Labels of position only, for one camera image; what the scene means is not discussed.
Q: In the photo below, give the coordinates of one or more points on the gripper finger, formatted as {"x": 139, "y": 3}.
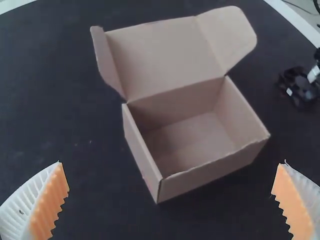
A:
{"x": 300, "y": 205}
{"x": 25, "y": 212}

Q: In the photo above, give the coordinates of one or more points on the black square fan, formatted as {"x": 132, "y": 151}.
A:
{"x": 297, "y": 87}

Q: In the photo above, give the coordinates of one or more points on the black mat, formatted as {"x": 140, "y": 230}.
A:
{"x": 50, "y": 100}

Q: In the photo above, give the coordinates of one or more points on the cardboard box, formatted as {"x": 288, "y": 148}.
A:
{"x": 175, "y": 75}

